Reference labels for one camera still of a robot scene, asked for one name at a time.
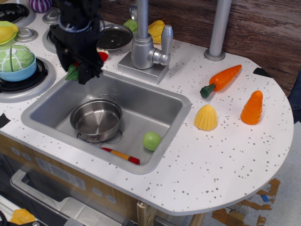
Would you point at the orange toy carrot tip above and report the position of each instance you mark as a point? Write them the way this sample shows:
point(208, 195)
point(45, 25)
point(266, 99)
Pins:
point(251, 113)

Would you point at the grey stove knob near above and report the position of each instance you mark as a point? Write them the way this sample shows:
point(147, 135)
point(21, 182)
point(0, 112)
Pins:
point(26, 35)

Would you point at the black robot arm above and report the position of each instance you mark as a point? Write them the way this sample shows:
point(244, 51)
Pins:
point(77, 15)

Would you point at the grey stove knob far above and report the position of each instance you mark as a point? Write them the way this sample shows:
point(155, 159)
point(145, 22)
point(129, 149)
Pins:
point(52, 16)

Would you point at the grey vertical post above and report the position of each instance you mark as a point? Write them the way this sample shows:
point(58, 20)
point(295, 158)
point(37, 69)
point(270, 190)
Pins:
point(215, 51)

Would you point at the yellow object bottom left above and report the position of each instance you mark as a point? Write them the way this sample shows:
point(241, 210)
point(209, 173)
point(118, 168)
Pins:
point(22, 216)

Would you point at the red yellow toy utensil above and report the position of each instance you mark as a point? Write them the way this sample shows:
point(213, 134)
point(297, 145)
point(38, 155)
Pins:
point(122, 155)

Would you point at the purple striped toy vegetable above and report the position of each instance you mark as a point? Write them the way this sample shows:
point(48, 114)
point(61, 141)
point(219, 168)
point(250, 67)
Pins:
point(40, 5)

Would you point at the grey stove knob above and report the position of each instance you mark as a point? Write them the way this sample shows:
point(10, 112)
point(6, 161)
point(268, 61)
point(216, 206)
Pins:
point(52, 16)
point(26, 35)

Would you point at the black tape piece left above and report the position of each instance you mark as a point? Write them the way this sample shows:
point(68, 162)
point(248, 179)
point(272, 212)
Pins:
point(3, 120)

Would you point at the green toy cabbage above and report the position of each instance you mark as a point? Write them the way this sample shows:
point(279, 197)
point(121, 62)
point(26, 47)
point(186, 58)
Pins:
point(15, 58)

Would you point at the silver toy faucet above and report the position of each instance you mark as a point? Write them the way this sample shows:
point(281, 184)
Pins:
point(145, 61)

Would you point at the red toy chili pepper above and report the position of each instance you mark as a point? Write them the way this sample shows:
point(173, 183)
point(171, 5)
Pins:
point(72, 73)

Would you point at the green toy vegetable piece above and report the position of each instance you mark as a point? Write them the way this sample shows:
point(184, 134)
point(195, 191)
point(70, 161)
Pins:
point(131, 24)

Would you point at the steel pan lid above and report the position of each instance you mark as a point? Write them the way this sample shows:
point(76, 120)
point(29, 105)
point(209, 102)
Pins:
point(114, 37)

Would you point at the small steel pan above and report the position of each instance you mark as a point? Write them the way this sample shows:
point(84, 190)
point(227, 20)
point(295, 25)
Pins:
point(97, 120)

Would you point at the black tape piece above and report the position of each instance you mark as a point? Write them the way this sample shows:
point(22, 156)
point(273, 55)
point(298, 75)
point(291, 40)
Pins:
point(261, 72)
point(3, 120)

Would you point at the black stove burner middle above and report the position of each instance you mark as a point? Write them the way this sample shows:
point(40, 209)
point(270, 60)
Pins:
point(47, 43)

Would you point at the black stove burner back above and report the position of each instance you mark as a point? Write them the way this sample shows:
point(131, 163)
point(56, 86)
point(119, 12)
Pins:
point(19, 14)

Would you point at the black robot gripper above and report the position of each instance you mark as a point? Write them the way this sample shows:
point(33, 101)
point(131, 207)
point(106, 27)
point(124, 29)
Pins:
point(79, 47)

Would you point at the blue toy bowl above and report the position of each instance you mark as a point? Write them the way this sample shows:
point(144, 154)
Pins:
point(20, 75)

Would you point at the grey toy sink basin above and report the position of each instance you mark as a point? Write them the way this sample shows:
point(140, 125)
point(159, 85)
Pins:
point(145, 108)

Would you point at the orange toy carrot with stem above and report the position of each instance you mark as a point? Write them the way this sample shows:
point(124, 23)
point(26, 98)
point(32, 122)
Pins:
point(220, 80)

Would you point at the yellow toy corn piece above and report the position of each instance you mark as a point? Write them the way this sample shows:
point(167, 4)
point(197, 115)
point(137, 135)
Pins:
point(206, 118)

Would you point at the black tape piece right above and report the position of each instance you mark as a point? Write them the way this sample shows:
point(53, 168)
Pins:
point(261, 72)

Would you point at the green toy apple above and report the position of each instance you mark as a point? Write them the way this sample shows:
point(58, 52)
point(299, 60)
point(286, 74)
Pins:
point(151, 140)

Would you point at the yellow toy bell pepper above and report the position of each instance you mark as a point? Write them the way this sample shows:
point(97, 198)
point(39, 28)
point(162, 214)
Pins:
point(155, 29)

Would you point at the toy oven door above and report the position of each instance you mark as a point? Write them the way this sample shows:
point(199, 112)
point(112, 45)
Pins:
point(54, 201)

